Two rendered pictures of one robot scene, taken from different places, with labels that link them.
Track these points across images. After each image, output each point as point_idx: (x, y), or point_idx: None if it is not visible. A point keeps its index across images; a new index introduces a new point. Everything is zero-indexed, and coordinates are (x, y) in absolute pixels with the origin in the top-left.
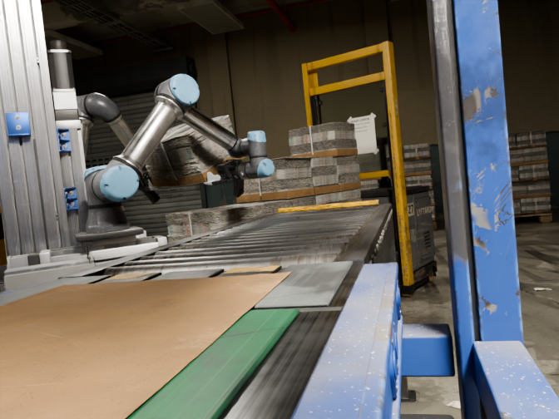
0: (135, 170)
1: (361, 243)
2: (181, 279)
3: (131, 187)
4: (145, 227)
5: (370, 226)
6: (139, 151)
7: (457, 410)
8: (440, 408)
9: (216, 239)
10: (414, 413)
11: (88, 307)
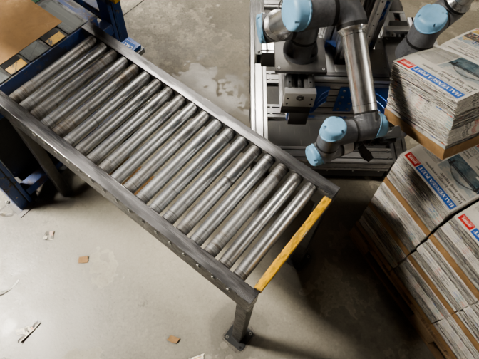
0: (264, 30)
1: (21, 115)
2: (23, 47)
3: (259, 37)
4: None
5: (73, 154)
6: (271, 22)
7: (192, 355)
8: (202, 345)
9: (143, 89)
10: (208, 323)
11: (12, 24)
